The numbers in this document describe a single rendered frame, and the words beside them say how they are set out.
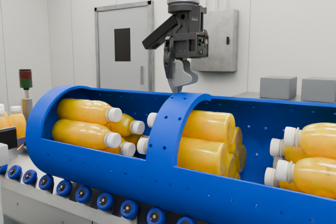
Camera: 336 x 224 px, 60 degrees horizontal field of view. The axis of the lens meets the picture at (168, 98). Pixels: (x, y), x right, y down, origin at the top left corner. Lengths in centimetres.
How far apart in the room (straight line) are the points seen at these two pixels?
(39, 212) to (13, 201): 12
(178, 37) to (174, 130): 21
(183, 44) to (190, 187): 31
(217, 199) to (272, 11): 359
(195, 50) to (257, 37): 342
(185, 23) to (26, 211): 70
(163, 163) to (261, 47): 351
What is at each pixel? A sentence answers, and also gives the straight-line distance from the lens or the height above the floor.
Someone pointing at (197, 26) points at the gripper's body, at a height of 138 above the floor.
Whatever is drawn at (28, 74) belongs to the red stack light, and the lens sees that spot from 173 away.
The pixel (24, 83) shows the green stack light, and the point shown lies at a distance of 173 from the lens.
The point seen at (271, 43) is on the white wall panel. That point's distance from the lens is 399.
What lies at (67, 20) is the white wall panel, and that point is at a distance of 616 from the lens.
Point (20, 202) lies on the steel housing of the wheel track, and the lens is 103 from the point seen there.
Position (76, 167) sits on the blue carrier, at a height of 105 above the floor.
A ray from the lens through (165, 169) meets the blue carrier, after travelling 59.
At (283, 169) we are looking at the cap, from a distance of 58.
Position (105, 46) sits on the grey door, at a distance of 534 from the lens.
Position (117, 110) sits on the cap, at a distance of 80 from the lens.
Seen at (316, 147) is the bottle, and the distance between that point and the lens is 60.
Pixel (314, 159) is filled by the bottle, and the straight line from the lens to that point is 58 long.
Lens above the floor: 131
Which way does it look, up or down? 8 degrees down
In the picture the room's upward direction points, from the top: straight up
